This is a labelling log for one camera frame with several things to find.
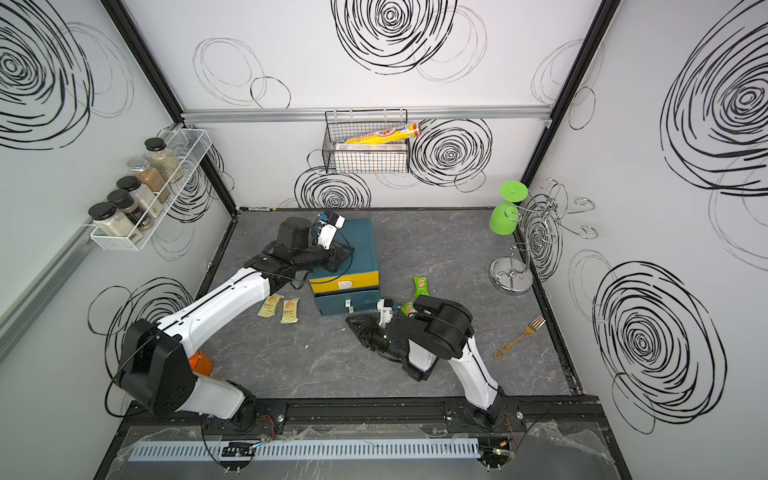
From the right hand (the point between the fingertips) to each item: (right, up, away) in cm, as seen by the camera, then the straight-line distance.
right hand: (346, 324), depth 85 cm
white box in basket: (+7, +48, +2) cm, 49 cm away
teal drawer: (0, +7, -2) cm, 7 cm away
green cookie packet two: (+18, +3, +8) cm, 20 cm away
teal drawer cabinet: (+4, +26, -1) cm, 26 cm away
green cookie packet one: (+23, +9, +12) cm, 27 cm away
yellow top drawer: (+1, +13, -8) cm, 16 cm away
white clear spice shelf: (-51, +54, +9) cm, 75 cm away
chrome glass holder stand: (+54, +12, +15) cm, 57 cm away
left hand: (+2, +21, -3) cm, 21 cm away
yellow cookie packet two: (-18, +2, +7) cm, 20 cm away
